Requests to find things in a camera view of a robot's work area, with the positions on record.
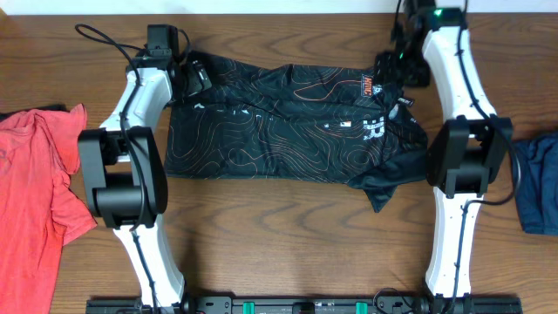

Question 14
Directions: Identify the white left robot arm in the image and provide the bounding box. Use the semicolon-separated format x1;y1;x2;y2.
78;57;211;313

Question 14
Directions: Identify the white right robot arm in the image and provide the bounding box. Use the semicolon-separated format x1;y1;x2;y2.
375;0;520;304

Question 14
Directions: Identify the red shirt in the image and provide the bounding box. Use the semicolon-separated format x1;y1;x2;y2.
1;105;97;313

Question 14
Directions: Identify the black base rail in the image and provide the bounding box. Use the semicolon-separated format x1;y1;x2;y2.
85;295;524;314

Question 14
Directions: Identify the black orange-patterned shirt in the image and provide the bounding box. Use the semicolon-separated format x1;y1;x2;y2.
165;51;428;211

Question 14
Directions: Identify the dark blue folded cloth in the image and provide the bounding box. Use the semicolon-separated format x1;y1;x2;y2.
514;133;557;236

